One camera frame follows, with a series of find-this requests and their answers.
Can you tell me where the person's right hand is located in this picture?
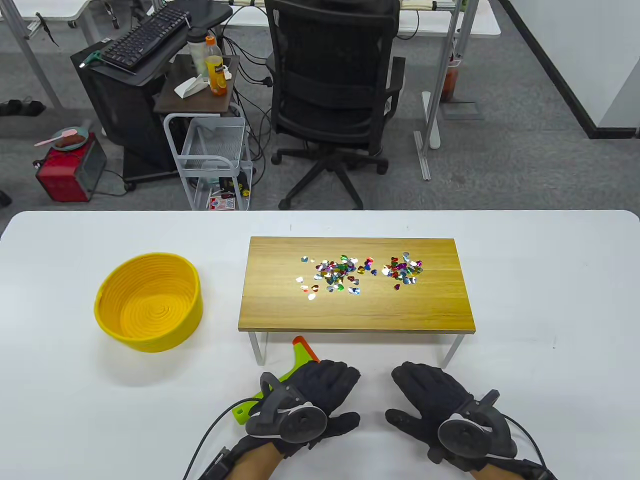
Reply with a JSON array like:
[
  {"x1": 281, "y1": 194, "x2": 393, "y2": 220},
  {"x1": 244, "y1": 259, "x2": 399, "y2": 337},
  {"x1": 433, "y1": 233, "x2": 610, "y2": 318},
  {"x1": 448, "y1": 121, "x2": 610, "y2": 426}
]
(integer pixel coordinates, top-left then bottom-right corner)
[{"x1": 385, "y1": 361, "x2": 518, "y2": 472}]

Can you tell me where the person's left hand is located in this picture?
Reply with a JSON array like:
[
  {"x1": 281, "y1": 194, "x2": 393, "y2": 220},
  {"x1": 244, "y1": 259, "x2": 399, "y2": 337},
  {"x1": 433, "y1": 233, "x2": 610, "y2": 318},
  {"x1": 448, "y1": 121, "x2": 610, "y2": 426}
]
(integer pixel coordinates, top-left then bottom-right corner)
[{"x1": 231, "y1": 360, "x2": 362, "y2": 460}]

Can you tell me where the green orange scraper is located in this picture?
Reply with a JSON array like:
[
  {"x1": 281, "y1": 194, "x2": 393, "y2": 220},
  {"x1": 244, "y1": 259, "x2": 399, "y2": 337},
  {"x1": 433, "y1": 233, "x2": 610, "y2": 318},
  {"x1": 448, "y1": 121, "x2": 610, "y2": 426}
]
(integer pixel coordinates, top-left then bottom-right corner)
[{"x1": 231, "y1": 336, "x2": 321, "y2": 426}]

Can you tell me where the grey hand controller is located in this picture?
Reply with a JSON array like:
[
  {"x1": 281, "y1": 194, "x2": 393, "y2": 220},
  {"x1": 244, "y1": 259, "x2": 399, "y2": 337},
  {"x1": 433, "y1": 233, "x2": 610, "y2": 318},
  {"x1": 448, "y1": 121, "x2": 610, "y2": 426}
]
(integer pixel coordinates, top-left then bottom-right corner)
[
  {"x1": 244, "y1": 372, "x2": 328, "y2": 443},
  {"x1": 427, "y1": 390, "x2": 518, "y2": 463}
]

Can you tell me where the wooden tabletop organizer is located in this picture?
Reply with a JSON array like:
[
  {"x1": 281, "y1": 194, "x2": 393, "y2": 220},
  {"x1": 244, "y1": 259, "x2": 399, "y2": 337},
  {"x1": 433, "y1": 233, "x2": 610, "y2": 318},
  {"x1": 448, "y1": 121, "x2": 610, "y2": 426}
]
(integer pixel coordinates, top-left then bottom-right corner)
[{"x1": 237, "y1": 236, "x2": 477, "y2": 370}]

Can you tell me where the pile of colourful sequins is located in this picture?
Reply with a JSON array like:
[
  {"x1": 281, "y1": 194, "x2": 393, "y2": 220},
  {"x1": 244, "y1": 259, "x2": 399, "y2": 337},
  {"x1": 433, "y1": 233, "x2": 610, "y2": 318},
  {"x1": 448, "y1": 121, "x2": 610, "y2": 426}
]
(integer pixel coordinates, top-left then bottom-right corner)
[{"x1": 295, "y1": 251, "x2": 425, "y2": 302}]

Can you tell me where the yellow fabric basket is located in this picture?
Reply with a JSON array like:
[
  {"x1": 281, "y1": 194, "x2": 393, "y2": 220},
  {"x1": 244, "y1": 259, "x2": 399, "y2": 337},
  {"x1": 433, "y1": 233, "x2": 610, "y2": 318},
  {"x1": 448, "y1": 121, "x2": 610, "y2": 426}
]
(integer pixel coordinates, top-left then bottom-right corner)
[{"x1": 93, "y1": 252, "x2": 204, "y2": 354}]

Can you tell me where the person's right forearm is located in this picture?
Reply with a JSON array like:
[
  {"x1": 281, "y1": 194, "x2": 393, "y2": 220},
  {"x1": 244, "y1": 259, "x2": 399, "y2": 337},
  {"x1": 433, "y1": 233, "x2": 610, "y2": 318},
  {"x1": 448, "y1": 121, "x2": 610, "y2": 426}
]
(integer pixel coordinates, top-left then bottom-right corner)
[{"x1": 470, "y1": 457, "x2": 558, "y2": 480}]

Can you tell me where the person's left forearm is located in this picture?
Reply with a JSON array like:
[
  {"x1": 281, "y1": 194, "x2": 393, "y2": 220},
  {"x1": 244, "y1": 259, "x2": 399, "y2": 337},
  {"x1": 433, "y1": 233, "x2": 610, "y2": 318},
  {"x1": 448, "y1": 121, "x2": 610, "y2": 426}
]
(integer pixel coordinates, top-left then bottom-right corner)
[{"x1": 200, "y1": 440, "x2": 286, "y2": 480}]

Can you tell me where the black yellow packet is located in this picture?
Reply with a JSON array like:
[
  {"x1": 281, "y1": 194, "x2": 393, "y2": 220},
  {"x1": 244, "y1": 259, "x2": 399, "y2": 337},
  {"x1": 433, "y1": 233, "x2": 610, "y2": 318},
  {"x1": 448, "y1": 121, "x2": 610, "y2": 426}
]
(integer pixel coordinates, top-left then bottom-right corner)
[{"x1": 219, "y1": 176, "x2": 252, "y2": 198}]

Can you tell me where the white mesh rolling cart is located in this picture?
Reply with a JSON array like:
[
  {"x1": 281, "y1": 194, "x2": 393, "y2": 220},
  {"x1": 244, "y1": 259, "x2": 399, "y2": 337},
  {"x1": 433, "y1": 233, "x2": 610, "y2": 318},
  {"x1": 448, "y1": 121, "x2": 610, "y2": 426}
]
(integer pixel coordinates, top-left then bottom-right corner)
[{"x1": 163, "y1": 112, "x2": 253, "y2": 212}]

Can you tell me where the red bottle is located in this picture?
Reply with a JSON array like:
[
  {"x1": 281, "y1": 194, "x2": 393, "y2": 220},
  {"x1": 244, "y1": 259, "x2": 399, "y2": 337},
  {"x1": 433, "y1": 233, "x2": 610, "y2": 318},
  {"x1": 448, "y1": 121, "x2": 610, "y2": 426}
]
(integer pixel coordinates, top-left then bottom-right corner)
[{"x1": 442, "y1": 65, "x2": 460, "y2": 103}]

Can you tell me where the brown side table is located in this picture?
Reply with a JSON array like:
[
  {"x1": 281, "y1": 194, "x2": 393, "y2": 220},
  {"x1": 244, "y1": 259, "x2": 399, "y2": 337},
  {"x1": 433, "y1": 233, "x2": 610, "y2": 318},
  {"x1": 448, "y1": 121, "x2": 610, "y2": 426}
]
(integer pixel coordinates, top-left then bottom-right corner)
[{"x1": 153, "y1": 54, "x2": 241, "y2": 115}]

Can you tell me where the black mesh office chair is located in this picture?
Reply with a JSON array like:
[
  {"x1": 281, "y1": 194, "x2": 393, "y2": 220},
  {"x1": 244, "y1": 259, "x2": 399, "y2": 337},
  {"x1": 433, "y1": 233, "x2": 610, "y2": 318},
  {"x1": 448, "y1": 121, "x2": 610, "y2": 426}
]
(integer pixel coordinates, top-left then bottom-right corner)
[{"x1": 263, "y1": 0, "x2": 407, "y2": 211}]

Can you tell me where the white crumpled tissue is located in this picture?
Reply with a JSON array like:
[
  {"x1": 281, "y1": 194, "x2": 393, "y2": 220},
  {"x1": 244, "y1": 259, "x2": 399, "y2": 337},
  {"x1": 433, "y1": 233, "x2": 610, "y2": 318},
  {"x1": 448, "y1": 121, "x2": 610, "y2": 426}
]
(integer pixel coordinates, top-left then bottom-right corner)
[{"x1": 173, "y1": 74, "x2": 210, "y2": 99}]

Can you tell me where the orange juice bottle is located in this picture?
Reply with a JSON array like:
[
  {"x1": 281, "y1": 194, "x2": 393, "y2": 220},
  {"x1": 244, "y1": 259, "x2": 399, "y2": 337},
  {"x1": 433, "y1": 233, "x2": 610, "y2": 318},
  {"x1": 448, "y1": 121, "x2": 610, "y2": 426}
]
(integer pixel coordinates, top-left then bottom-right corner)
[{"x1": 204, "y1": 35, "x2": 229, "y2": 97}]

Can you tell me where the red toaster oven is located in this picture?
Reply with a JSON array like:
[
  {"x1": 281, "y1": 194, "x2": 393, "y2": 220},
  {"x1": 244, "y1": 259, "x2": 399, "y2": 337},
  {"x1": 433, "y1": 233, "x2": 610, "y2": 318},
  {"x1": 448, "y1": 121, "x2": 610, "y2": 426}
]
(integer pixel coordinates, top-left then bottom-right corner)
[{"x1": 34, "y1": 132, "x2": 108, "y2": 203}]

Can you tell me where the black computer cabinet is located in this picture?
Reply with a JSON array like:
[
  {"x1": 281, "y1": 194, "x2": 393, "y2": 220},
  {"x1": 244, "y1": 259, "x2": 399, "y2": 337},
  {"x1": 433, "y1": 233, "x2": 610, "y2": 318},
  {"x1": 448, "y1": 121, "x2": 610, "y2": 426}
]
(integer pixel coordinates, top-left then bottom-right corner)
[{"x1": 70, "y1": 39, "x2": 186, "y2": 192}]

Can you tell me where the teal plate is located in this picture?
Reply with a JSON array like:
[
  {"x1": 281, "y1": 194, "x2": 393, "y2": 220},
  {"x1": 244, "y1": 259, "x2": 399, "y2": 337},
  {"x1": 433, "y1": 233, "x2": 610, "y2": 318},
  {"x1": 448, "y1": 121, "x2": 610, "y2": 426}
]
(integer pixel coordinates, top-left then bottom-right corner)
[{"x1": 51, "y1": 126, "x2": 90, "y2": 151}]

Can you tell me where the clear bottle with dark cap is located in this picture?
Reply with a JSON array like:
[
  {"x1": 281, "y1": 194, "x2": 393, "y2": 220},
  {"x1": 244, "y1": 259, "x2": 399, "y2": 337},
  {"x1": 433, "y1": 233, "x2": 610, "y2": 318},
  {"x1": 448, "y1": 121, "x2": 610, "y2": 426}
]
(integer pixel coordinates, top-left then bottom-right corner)
[{"x1": 186, "y1": 27, "x2": 211, "y2": 81}]

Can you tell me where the white desk with metal legs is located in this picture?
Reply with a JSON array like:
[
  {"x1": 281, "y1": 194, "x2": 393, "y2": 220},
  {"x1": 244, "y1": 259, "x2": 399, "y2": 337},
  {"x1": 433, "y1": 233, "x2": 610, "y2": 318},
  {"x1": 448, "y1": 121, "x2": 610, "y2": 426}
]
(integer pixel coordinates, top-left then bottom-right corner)
[{"x1": 220, "y1": 0, "x2": 502, "y2": 182}]

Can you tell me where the pink spatula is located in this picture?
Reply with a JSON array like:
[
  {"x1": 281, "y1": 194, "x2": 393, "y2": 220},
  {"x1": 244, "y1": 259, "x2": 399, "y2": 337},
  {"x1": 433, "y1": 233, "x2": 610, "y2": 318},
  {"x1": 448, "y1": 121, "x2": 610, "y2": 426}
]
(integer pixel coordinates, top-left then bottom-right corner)
[{"x1": 34, "y1": 129, "x2": 78, "y2": 147}]

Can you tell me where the black keyboard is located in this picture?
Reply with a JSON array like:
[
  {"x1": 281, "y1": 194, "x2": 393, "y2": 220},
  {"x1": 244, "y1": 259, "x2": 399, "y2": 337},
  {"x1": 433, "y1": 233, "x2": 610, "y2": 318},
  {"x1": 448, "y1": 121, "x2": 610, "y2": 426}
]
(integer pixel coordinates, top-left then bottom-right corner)
[{"x1": 99, "y1": 6, "x2": 192, "y2": 70}]

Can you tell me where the white desk with grey legs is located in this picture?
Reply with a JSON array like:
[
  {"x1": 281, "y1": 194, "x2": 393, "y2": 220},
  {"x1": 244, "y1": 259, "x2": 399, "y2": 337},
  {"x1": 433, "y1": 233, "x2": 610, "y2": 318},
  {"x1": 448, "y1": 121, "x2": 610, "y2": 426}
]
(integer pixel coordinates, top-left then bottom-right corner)
[{"x1": 0, "y1": 0, "x2": 118, "y2": 111}]

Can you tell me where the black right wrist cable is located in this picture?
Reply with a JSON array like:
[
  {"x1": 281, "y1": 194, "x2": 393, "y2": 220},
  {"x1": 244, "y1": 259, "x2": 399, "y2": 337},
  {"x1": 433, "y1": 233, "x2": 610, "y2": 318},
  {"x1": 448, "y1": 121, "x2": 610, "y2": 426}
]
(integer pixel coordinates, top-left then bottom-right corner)
[{"x1": 500, "y1": 414, "x2": 548, "y2": 471}]

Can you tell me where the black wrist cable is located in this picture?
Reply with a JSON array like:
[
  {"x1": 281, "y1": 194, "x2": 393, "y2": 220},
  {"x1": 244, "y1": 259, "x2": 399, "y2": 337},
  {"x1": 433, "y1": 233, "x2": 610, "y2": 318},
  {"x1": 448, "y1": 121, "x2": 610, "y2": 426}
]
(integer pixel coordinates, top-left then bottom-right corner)
[
  {"x1": 182, "y1": 397, "x2": 261, "y2": 480},
  {"x1": 500, "y1": 414, "x2": 548, "y2": 471}
]

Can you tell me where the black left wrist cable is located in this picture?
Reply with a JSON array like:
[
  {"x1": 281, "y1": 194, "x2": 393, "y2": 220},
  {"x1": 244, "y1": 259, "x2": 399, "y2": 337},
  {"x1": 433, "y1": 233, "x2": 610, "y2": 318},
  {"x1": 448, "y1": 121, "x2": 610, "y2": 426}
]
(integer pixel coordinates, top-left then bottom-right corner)
[{"x1": 182, "y1": 397, "x2": 261, "y2": 480}]

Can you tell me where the black right wrist sensor strap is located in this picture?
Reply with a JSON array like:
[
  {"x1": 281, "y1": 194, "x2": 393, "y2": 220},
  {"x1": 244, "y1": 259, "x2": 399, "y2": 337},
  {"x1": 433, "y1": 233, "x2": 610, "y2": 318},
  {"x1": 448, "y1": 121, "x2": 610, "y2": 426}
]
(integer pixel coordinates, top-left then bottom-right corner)
[{"x1": 520, "y1": 459, "x2": 558, "y2": 480}]

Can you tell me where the black wrist sensor strap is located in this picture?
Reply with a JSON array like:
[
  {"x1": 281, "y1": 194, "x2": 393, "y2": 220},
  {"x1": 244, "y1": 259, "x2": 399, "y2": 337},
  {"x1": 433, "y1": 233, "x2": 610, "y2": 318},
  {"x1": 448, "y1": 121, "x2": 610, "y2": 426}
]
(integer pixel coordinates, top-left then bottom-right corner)
[
  {"x1": 520, "y1": 459, "x2": 558, "y2": 480},
  {"x1": 197, "y1": 447, "x2": 232, "y2": 480}
]

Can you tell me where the black left wrist sensor strap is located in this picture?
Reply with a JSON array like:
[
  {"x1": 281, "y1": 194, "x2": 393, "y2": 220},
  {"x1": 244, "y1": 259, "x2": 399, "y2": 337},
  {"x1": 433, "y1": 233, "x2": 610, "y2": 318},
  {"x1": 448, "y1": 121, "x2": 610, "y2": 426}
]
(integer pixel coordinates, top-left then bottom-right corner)
[{"x1": 197, "y1": 447, "x2": 232, "y2": 480}]

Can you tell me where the black cable bundle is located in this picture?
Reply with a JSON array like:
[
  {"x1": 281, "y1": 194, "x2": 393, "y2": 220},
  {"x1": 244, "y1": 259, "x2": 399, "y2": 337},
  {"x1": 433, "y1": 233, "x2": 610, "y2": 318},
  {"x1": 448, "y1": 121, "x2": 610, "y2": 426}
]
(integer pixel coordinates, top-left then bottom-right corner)
[{"x1": 220, "y1": 5, "x2": 275, "y2": 168}]

